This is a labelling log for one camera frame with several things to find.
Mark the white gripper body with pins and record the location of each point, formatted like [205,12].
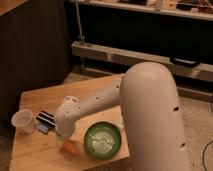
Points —
[62,135]

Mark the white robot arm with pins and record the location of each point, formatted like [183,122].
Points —
[149,102]

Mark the blue sponge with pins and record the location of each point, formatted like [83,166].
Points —
[43,128]

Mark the black striped bar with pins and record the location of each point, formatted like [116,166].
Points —
[46,118]

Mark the wooden table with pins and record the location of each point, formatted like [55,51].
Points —
[39,152]

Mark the green bowl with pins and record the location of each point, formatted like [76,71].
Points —
[102,140]

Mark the clear plastic cup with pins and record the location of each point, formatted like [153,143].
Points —
[24,120]

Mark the white tube package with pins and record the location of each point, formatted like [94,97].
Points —
[119,124]

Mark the vertical metal pole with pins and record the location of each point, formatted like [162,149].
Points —
[81,36]

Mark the cluttered shelf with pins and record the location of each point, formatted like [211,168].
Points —
[156,8]

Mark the black handle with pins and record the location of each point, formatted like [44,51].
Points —
[189,64]

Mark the metal rail beam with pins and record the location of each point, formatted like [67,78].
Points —
[197,82]

